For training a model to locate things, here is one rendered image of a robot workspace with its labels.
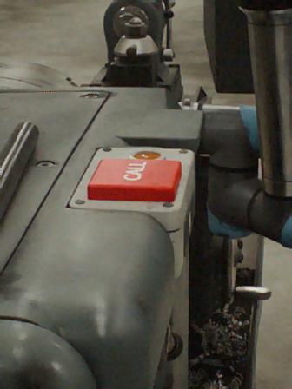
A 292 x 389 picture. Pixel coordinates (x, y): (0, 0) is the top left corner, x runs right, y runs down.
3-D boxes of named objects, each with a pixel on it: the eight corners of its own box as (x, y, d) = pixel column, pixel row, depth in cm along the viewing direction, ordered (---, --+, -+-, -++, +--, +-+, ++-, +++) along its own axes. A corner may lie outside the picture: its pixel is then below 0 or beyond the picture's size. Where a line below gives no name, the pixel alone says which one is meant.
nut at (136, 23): (145, 38, 178) (145, 20, 177) (122, 38, 179) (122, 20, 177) (148, 35, 182) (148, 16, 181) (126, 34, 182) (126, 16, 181)
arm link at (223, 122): (270, 170, 147) (272, 114, 144) (195, 167, 148) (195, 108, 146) (271, 154, 154) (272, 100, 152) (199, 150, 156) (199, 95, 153)
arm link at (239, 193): (243, 252, 147) (247, 178, 144) (195, 229, 156) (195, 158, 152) (282, 239, 152) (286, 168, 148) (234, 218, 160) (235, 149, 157)
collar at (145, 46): (155, 57, 177) (155, 41, 176) (110, 56, 178) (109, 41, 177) (160, 48, 184) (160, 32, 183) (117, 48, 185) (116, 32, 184)
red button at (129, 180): (174, 214, 72) (174, 186, 71) (87, 212, 73) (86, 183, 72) (182, 185, 77) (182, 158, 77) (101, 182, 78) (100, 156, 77)
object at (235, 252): (239, 328, 187) (244, 210, 179) (184, 326, 188) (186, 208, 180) (245, 269, 212) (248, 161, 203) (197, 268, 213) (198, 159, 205)
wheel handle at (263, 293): (270, 303, 186) (271, 290, 185) (228, 302, 187) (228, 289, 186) (271, 297, 188) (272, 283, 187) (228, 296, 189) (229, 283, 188)
